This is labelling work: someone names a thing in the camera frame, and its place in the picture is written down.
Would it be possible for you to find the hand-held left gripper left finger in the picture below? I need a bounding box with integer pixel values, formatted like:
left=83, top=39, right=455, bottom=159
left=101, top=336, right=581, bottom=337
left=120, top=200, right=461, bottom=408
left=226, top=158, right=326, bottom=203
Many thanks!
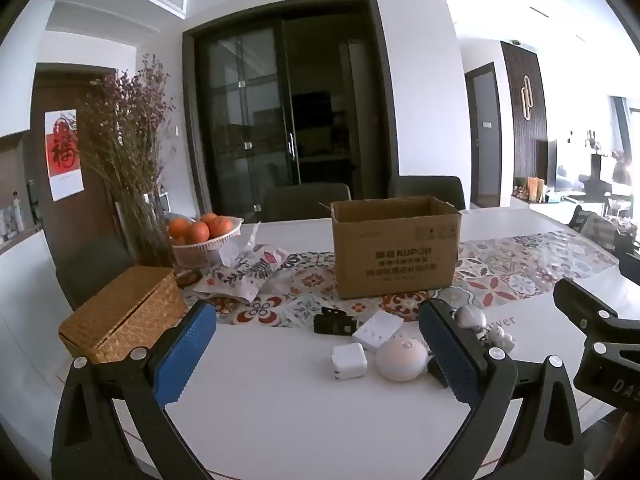
left=51, top=300, right=218, bottom=480

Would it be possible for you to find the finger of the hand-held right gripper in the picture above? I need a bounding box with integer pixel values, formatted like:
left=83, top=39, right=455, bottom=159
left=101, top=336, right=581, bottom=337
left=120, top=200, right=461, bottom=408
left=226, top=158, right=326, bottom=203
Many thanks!
left=552, top=277, right=640, bottom=345

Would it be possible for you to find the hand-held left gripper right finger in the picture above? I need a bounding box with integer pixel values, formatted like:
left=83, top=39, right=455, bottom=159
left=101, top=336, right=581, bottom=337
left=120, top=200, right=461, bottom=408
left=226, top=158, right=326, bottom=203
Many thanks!
left=417, top=298, right=586, bottom=480

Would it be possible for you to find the grey oval device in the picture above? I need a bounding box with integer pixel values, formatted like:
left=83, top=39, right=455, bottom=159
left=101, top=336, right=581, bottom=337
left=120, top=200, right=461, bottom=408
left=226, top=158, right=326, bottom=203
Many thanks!
left=454, top=305, right=488, bottom=332

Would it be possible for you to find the white socket hub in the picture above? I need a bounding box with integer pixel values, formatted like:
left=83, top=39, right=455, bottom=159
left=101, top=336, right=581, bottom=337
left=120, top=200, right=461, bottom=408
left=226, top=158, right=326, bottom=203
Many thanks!
left=352, top=309, right=405, bottom=352

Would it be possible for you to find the brown cardboard box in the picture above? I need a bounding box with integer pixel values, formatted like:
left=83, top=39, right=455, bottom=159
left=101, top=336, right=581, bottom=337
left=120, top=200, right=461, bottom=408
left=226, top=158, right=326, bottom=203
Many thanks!
left=330, top=195, right=462, bottom=300

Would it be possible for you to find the round white dome device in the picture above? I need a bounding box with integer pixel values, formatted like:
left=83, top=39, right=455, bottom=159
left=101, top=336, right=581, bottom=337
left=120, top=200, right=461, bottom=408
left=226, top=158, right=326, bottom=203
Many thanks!
left=375, top=337, right=430, bottom=381

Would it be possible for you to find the small white figurine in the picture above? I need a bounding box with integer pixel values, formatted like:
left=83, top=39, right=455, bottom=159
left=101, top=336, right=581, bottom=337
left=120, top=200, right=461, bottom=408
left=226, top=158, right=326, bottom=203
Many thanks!
left=481, top=324, right=516, bottom=354

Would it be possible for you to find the brown woven coaster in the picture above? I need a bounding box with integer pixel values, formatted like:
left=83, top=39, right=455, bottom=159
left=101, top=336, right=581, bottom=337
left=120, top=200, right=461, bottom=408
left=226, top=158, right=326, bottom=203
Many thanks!
left=173, top=269, right=204, bottom=289

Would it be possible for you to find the woven wicker box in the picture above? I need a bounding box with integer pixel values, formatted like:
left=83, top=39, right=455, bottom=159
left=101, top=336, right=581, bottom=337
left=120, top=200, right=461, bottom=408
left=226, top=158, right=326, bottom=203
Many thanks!
left=58, top=265, right=187, bottom=364

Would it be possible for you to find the black mesh chair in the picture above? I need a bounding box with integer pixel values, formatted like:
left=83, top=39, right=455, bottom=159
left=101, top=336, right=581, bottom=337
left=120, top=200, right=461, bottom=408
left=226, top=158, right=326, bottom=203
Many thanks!
left=569, top=204, right=638, bottom=257

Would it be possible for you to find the floral tissue pack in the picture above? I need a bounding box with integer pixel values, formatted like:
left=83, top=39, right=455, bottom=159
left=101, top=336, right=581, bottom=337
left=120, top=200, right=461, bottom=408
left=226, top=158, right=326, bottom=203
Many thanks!
left=192, top=242, right=302, bottom=304

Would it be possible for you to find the white cube charger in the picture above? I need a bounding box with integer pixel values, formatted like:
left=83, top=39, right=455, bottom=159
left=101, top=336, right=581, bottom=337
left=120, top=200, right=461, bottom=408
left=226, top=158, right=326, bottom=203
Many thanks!
left=331, top=343, right=369, bottom=380

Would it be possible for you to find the white fruit basket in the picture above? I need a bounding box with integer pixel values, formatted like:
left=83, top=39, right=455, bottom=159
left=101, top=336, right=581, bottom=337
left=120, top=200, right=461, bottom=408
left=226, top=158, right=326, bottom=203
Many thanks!
left=170, top=217, right=245, bottom=269

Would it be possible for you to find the glass vase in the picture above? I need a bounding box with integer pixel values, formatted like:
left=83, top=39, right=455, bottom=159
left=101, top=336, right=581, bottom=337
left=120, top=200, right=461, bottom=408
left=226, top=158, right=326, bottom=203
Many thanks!
left=114, top=192, right=174, bottom=267

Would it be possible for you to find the dark dining chair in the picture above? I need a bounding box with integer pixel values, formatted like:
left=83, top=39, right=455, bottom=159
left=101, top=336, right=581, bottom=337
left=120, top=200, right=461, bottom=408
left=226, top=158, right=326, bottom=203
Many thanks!
left=387, top=175, right=466, bottom=211
left=54, top=247, right=137, bottom=311
left=261, top=183, right=353, bottom=224

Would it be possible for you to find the black bike light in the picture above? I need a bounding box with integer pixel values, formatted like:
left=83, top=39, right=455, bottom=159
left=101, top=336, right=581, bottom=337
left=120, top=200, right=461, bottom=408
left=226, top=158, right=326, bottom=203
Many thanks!
left=313, top=307, right=355, bottom=336

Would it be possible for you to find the patterned table runner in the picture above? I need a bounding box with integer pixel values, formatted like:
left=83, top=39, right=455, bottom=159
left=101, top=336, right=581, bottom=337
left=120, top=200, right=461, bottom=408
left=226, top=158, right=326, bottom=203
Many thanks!
left=181, top=230, right=619, bottom=329

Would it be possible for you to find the brown wooden door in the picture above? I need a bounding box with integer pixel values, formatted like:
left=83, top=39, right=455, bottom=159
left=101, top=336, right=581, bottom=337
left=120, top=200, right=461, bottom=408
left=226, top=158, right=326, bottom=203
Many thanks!
left=29, top=62, right=121, bottom=262

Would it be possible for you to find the grey interior door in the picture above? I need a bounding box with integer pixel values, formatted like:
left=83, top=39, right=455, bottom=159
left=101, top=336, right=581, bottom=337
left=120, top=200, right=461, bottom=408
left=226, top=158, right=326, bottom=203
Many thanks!
left=464, top=62, right=503, bottom=209

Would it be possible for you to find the dark glass sliding door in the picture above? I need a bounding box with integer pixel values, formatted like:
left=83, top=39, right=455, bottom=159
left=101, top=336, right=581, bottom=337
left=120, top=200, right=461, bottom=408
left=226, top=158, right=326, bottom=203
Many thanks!
left=182, top=0, right=399, bottom=222

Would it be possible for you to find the dark ribbed wall panel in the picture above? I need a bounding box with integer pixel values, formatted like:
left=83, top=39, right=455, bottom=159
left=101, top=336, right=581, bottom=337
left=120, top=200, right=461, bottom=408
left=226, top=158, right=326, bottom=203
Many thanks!
left=501, top=40, right=549, bottom=197

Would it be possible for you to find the red wall calendar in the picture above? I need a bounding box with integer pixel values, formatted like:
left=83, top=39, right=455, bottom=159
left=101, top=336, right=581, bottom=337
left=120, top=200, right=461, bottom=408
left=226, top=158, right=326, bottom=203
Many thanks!
left=44, top=108, right=85, bottom=202

